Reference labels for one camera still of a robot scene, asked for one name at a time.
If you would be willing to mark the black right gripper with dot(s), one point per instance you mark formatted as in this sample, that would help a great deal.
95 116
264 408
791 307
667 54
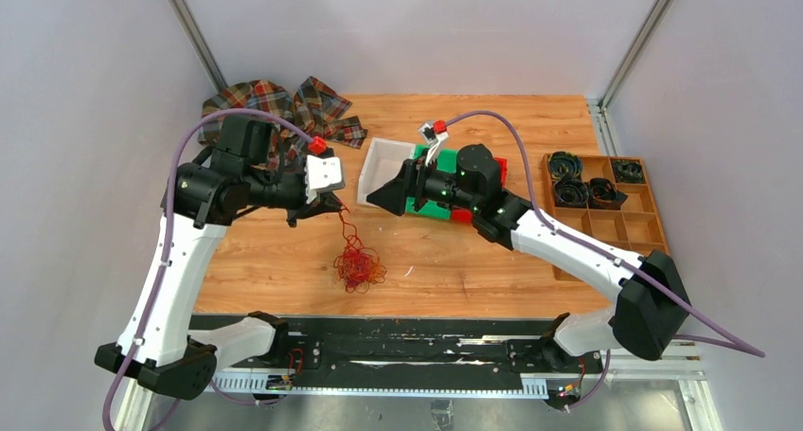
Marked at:
393 195

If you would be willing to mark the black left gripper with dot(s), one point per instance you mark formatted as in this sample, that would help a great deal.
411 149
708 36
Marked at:
326 202

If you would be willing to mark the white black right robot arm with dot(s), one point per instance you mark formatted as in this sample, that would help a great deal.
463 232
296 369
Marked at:
648 298

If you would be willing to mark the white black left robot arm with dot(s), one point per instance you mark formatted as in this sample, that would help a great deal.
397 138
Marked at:
203 198

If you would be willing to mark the white plastic bin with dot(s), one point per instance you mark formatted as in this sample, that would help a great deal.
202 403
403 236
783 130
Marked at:
383 161

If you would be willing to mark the green plastic bin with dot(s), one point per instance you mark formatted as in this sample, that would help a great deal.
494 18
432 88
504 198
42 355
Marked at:
446 162

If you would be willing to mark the red plastic bin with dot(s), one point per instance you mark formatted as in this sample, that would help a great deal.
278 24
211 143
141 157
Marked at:
464 216

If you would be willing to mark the plaid cloth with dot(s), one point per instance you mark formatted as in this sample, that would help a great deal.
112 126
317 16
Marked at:
314 107

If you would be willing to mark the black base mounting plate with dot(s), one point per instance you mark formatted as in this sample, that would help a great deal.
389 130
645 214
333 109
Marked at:
438 327

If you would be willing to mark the wooden compartment tray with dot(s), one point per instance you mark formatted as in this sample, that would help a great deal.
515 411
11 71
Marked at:
605 197

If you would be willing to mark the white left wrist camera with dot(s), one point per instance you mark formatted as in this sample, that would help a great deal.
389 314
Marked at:
323 175

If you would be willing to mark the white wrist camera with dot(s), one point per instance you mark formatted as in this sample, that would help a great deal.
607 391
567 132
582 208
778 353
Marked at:
323 175
435 133

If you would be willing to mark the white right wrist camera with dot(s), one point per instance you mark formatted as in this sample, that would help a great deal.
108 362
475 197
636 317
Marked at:
435 133

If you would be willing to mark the left aluminium corner post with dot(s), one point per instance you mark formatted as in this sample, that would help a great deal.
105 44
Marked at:
186 19

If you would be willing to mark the aluminium corner post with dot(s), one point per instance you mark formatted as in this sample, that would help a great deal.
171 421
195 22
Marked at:
186 19
634 51

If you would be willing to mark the aluminium frame rail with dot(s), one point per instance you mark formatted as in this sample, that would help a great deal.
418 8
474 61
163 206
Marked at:
394 365

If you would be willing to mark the right aluminium corner post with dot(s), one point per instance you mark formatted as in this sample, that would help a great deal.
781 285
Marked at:
634 51

